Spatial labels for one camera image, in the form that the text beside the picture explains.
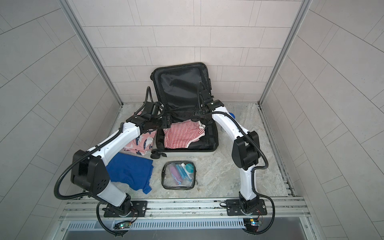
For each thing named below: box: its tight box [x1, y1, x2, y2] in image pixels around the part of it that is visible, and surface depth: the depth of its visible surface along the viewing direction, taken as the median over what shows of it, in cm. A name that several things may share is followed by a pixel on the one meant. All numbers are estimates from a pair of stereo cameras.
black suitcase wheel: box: [150, 149, 167, 160], surface depth 88 cm
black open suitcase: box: [150, 63, 219, 153], surface depth 96 cm
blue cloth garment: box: [106, 152, 154, 195], surface depth 81 cm
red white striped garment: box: [163, 119, 206, 149], surface depth 94 cm
